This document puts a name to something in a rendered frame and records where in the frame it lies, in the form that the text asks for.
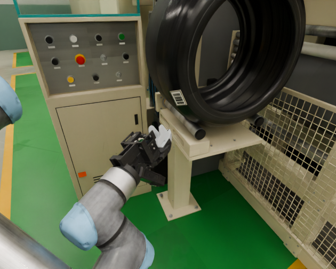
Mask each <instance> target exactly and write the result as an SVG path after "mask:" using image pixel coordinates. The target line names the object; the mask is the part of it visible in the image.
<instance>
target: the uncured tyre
mask: <svg viewBox="0 0 336 269"><path fill-rule="evenodd" d="M225 1H226V0H157V2H156V4H155V6H154V8H153V11H152V13H151V16H150V19H149V22H148V27H147V32H146V43H145V49H146V61H147V67H148V70H149V74H150V77H151V79H152V81H153V83H154V85H155V87H156V88H157V90H158V91H159V92H160V94H161V95H162V96H163V97H164V98H165V99H166V100H167V101H168V102H169V103H170V104H171V105H172V106H173V107H174V108H175V109H176V110H177V111H178V112H179V113H180V114H181V115H182V116H184V117H185V118H187V119H188V120H190V121H192V122H195V123H197V124H200V125H204V126H209V127H224V126H230V125H233V124H236V123H239V122H241V121H243V120H245V119H247V118H249V117H251V116H253V115H255V114H256V113H258V112H259V111H261V110H262V109H264V108H265V107H266V106H267V105H268V104H269V103H270V102H272V101H273V99H274V98H275V97H276V96H277V95H278V94H279V93H280V91H281V90H282V88H283V87H284V86H285V84H286V83H287V81H288V80H289V78H290V76H291V75H292V73H293V71H294V69H295V66H296V64H297V62H298V59H299V57H300V53H301V50H302V46H303V42H304V38H305V31H306V10H305V4H304V1H303V0H227V1H228V2H229V3H230V4H231V5H232V7H233V8H234V10H235V12H236V14H237V17H238V21H239V29H240V37H239V45H238V49H237V53H236V55H235V58H234V60H233V62H232V64H231V65H230V67H229V68H228V70H227V71H226V72H225V73H224V74H223V75H222V76H221V77H220V78H219V79H218V80H217V81H215V82H214V83H212V84H210V85H208V86H205V87H202V88H198V87H197V83H196V77H195V60H196V53H197V48H198V45H199V42H200V39H201V36H202V34H203V31H204V29H205V27H206V25H207V24H208V22H209V21H210V19H211V17H212V16H213V15H214V13H215V12H216V10H217V9H218V8H219V7H220V6H221V5H222V4H223V3H224V2H225ZM175 90H181V92H182V94H183V96H184V99H185V101H186V103H187V105H182V106H177V105H176V104H175V102H174V100H173V98H172V95H171V93H170V91H175Z"/></svg>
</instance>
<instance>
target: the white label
mask: <svg viewBox="0 0 336 269"><path fill-rule="evenodd" d="M170 93H171V95H172V98H173V100H174V102H175V104H176V105H177V106H182V105H187V103H186V101H185V99H184V96H183V94H182V92H181V90H175V91H170Z"/></svg>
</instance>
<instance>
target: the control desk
mask: <svg viewBox="0 0 336 269"><path fill-rule="evenodd" d="M18 20H19V24H20V27H21V30H22V33H23V36H24V38H25V41H26V44H27V48H28V51H29V54H30V57H31V60H32V62H33V65H34V69H35V72H36V75H37V78H38V81H39V84H40V86H41V89H42V93H43V96H44V98H45V101H46V104H47V107H48V110H49V113H50V116H51V119H52V123H53V126H54V129H55V132H56V134H57V137H58V141H59V144H60V147H61V150H62V153H63V156H64V158H65V161H66V165H67V168H68V171H69V174H70V177H71V180H72V182H73V186H74V189H75V192H76V195H77V198H78V201H79V200H80V199H81V198H82V197H83V196H84V195H85V194H86V193H87V192H88V191H89V190H90V189H91V188H92V187H93V185H94V184H95V183H96V182H97V181H98V180H99V179H100V178H101V177H102V176H103V175H104V174H105V173H106V172H107V171H108V170H109V169H110V168H111V167H113V165H112V163H111V161H110V160H109V159H110V158H111V157H112V156H113V155H119V154H120V152H121V151H122V150H123V147H122V145H121V142H122V141H123V140H124V139H125V138H126V137H127V136H128V135H129V134H130V133H131V132H132V131H133V132H134V133H135V132H139V131H141V133H142V134H145V133H146V135H148V124H147V106H146V88H145V68H144V58H143V41H142V23H141V17H140V16H131V17H51V18H18ZM80 172H86V176H84V177H80V178H79V176H78V173H80ZM147 192H151V185H150V184H149V183H145V182H143V181H140V183H139V184H138V186H137V188H136V190H135V191H134V192H133V194H132V195H131V196H130V197H133V196H136V195H140V194H143V193H147Z"/></svg>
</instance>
